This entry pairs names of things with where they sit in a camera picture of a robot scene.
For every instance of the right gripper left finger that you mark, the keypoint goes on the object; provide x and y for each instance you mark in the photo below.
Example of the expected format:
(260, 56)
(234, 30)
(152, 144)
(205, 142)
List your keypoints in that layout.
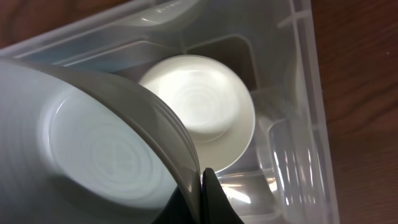
(176, 211)

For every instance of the grey small bowl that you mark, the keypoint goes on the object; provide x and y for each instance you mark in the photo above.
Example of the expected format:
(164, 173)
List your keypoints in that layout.
(89, 147)

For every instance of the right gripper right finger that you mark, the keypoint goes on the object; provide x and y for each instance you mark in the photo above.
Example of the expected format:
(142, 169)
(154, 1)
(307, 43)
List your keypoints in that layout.
(215, 207)

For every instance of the clear plastic storage bin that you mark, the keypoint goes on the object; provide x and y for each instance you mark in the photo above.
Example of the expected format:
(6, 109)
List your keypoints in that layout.
(285, 175)

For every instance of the white small bowl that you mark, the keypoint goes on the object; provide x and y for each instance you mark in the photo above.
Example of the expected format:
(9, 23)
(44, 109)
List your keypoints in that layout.
(211, 101)

